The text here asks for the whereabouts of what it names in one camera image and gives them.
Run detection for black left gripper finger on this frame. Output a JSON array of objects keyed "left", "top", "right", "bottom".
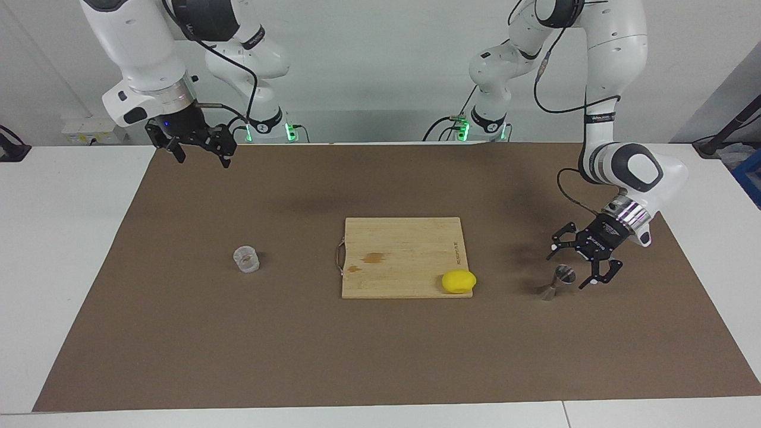
[
  {"left": 547, "top": 222, "right": 578, "bottom": 261},
  {"left": 580, "top": 259, "right": 623, "bottom": 290}
]

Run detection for steel jigger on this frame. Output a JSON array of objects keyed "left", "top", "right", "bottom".
[{"left": 538, "top": 265, "right": 576, "bottom": 302}]

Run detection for clear plastic cup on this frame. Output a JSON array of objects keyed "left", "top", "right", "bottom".
[{"left": 232, "top": 247, "right": 260, "bottom": 274}]

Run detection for white power strip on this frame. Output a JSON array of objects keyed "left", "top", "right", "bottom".
[{"left": 61, "top": 116, "right": 127, "bottom": 145}]

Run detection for yellow lemon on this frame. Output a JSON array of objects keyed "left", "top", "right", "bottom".
[{"left": 441, "top": 270, "right": 477, "bottom": 295}]

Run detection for wooden cutting board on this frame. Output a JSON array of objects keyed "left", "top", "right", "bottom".
[{"left": 336, "top": 217, "right": 474, "bottom": 300}]

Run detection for clear plastic bag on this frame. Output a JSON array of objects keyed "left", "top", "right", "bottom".
[{"left": 716, "top": 143, "right": 756, "bottom": 170}]

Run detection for black stand leg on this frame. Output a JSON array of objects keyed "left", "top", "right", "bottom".
[{"left": 693, "top": 95, "right": 761, "bottom": 158}]

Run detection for blue crate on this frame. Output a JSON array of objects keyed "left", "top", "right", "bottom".
[{"left": 732, "top": 149, "right": 761, "bottom": 209}]

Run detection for brown table mat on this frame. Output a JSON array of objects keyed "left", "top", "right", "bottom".
[{"left": 33, "top": 141, "right": 761, "bottom": 413}]

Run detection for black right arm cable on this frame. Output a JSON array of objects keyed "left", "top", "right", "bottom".
[{"left": 162, "top": 0, "right": 260, "bottom": 140}]

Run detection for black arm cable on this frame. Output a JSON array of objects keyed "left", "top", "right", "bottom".
[
  {"left": 508, "top": 0, "right": 622, "bottom": 216},
  {"left": 162, "top": 0, "right": 260, "bottom": 140}
]

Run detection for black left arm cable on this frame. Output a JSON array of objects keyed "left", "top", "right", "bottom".
[{"left": 508, "top": 0, "right": 622, "bottom": 216}]

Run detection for black clamp mount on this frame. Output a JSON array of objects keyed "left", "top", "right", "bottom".
[{"left": 0, "top": 125, "right": 32, "bottom": 162}]

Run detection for black base cables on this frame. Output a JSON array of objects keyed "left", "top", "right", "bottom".
[{"left": 422, "top": 89, "right": 479, "bottom": 142}]

